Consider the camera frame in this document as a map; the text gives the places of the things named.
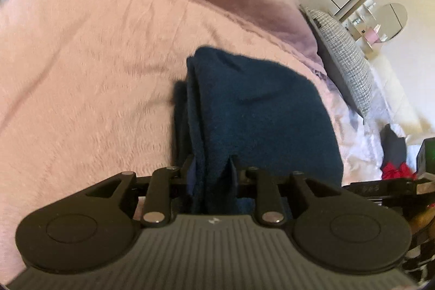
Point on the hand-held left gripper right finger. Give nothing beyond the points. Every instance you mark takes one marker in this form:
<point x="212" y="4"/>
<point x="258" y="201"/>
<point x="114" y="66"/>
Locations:
<point x="233" y="174"/>

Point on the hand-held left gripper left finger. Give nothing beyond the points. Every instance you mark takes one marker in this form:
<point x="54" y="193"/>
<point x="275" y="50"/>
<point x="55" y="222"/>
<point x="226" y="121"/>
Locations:
<point x="191" y="178"/>

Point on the blue knit sweater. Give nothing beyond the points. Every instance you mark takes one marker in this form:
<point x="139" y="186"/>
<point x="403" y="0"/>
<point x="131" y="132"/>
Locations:
<point x="258" y="106"/>

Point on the person's right hand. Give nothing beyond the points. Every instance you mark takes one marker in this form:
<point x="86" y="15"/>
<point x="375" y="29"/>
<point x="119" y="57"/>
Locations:
<point x="421" y="220"/>

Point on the red garment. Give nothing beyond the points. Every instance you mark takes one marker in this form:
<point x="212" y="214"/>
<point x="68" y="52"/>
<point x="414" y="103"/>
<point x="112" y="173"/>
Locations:
<point x="397" y="171"/>

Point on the dark grey garment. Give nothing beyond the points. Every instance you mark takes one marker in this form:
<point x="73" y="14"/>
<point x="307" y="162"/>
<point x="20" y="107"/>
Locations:
<point x="394" y="144"/>

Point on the white padded headboard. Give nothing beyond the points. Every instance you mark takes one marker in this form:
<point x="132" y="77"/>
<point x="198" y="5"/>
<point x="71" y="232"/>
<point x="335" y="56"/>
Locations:
<point x="401" y="82"/>

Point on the grey checked cushion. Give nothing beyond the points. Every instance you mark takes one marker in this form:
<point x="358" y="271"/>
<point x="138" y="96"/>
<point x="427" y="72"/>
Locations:
<point x="343" y="55"/>

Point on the pink tissue box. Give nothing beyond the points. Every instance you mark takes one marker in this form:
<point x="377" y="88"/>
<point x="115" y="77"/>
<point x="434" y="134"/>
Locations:
<point x="371" y="36"/>

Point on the white vanity shelf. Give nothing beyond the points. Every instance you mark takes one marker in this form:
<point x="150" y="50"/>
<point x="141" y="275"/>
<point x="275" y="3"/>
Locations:
<point x="360" y="18"/>

